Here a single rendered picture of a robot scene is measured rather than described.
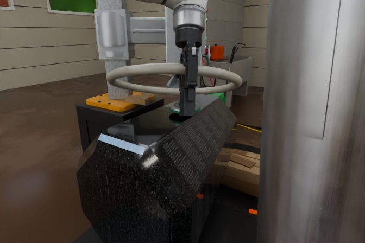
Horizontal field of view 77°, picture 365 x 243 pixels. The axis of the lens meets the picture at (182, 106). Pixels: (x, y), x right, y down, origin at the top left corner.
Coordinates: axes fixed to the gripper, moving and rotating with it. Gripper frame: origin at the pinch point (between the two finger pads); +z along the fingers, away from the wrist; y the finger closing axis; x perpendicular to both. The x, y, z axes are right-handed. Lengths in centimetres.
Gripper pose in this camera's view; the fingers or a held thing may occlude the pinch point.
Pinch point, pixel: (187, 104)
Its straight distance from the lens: 63.5
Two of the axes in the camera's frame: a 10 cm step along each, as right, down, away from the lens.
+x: -9.8, -0.4, -2.0
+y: -2.0, 0.5, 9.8
